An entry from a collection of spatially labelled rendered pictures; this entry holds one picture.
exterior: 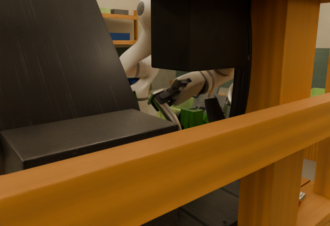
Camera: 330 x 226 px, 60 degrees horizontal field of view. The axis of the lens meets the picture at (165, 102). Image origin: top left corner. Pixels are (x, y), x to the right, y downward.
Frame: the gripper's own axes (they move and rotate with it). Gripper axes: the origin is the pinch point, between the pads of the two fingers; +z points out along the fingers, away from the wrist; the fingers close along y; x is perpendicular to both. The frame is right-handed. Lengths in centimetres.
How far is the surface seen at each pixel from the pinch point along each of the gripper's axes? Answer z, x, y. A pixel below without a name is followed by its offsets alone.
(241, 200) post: 0.4, 34.3, 1.2
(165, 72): -455, -301, -573
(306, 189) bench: -38, 49, -19
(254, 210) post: 0.5, 37.5, 3.5
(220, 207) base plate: -4.1, 33.9, -17.1
